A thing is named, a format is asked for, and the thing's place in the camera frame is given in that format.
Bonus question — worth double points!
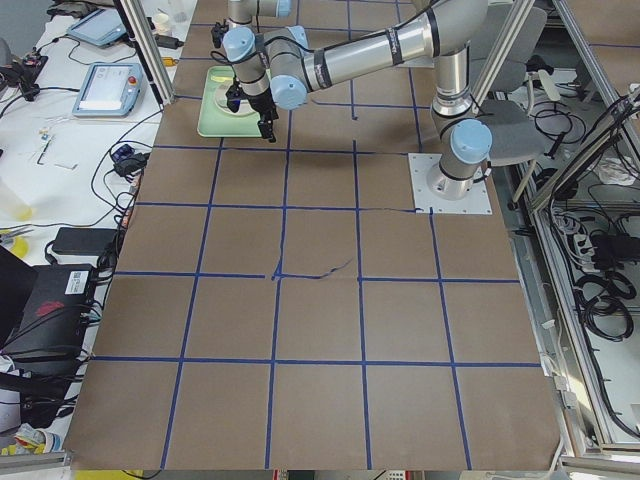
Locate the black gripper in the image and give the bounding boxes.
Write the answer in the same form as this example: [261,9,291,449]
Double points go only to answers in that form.
[248,87,279,143]

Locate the white round plate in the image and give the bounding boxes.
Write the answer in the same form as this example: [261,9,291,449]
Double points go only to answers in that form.
[214,83,255,117]

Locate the yellow plastic fork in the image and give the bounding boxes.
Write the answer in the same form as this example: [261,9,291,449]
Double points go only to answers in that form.
[209,75,233,83]

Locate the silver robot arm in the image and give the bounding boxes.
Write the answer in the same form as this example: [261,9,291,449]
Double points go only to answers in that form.
[227,0,292,25]
[212,1,492,201]

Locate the light green tray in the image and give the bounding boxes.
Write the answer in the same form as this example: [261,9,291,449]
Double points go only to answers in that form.
[197,66,270,138]

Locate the teach pendant near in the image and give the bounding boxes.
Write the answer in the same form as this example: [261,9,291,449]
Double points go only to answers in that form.
[72,63,142,117]

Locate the teach pendant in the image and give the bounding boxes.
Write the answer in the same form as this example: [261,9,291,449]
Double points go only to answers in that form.
[72,63,142,117]
[66,9,127,48]

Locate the teach pendant far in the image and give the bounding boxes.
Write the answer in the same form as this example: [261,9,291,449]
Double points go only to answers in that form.
[66,9,127,48]

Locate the black power adapter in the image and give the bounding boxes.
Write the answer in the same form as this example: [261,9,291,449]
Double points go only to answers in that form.
[51,227,116,256]

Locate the grey office chair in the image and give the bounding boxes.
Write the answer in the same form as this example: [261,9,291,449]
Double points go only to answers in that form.
[480,99,545,167]

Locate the black laptop computer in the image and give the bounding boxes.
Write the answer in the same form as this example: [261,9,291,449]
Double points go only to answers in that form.
[1,248,96,402]

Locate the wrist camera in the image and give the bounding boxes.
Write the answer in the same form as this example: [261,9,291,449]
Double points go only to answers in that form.
[225,77,245,113]
[210,21,229,49]

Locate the aluminium frame post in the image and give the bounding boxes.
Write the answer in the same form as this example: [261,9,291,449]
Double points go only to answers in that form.
[113,0,175,106]

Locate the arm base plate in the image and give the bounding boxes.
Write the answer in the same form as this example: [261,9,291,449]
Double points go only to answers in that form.
[408,153,492,215]

